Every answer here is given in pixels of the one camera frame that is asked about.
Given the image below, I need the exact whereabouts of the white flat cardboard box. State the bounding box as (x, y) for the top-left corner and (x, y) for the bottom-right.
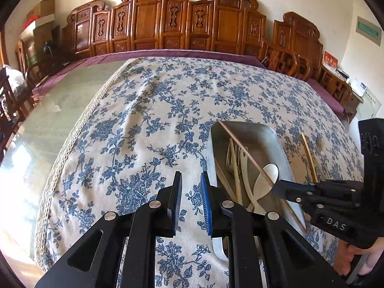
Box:
(22, 13), (55, 31)

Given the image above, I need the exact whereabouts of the thin brown chopstick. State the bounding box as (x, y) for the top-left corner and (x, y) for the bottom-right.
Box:
(218, 121), (307, 234)

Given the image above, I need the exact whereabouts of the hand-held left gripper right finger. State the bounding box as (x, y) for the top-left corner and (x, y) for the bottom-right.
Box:
(200, 171), (348, 288)

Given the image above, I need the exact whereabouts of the metal fork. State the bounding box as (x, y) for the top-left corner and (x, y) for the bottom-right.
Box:
(226, 138), (241, 170)

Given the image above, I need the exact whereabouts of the clear plastic bag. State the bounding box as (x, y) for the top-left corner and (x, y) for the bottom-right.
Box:
(0, 65), (26, 112)

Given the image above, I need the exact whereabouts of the brown cardboard box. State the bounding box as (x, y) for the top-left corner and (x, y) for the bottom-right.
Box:
(26, 0), (56, 21)

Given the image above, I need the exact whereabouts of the black desk lamp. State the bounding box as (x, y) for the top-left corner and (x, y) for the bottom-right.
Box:
(41, 40), (58, 64)

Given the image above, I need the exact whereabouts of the red desk calendar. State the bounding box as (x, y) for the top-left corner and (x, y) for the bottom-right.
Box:
(322, 51), (338, 70)

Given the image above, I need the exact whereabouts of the blue floral tablecloth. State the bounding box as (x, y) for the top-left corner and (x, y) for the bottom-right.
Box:
(34, 57), (365, 288)

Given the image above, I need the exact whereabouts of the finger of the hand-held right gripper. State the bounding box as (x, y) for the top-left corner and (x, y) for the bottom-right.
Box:
(272, 184), (362, 217)
(279, 179), (365, 197)

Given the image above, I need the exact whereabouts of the grey wall panel green label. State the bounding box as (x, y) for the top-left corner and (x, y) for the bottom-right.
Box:
(356, 16), (382, 46)

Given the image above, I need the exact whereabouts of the white ceramic soup spoon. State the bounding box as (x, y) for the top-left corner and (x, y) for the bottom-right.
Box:
(246, 163), (280, 213)

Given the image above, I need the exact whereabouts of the purple armchair seat cushion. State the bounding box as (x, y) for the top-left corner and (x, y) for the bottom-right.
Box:
(306, 78), (346, 114)

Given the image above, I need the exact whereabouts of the white plastic spoon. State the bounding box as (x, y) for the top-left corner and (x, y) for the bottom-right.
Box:
(239, 151), (262, 213)

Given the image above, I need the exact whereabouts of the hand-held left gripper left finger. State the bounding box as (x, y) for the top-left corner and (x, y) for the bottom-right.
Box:
(34, 171), (183, 288)

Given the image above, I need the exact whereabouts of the person's right hand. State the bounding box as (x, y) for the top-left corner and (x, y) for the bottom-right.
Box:
(333, 238), (384, 277)

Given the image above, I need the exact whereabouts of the long purple bench cushion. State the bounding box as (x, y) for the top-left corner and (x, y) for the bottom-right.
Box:
(31, 49), (266, 97)

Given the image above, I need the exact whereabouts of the rectangular metal box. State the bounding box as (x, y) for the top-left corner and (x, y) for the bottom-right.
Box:
(210, 120), (308, 260)

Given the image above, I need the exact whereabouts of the carved wooden sofa bench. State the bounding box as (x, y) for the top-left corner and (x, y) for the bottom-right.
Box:
(61, 0), (268, 64)

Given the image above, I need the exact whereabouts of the carved wooden armchair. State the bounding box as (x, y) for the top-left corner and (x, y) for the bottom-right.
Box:
(259, 11), (354, 109)

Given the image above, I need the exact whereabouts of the white electrical panel door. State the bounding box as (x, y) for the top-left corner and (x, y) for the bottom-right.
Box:
(361, 88), (383, 120)

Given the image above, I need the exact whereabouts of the dark wooden chair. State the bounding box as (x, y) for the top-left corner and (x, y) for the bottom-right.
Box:
(0, 66), (34, 146)

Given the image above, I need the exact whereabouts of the light wooden chopstick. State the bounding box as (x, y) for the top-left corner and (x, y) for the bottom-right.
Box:
(229, 137), (243, 205)
(299, 133), (324, 184)

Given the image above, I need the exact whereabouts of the wooden side table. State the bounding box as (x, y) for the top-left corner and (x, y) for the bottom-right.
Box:
(345, 76), (366, 122)

